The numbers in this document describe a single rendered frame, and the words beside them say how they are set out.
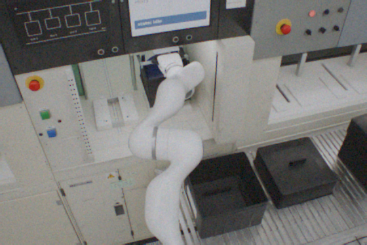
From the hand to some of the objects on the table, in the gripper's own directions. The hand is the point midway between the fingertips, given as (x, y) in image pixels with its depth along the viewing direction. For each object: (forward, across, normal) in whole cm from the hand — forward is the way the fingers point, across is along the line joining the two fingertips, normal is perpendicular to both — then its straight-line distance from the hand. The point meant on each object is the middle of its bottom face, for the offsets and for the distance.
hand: (164, 52), depth 165 cm
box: (-63, -90, +43) cm, 118 cm away
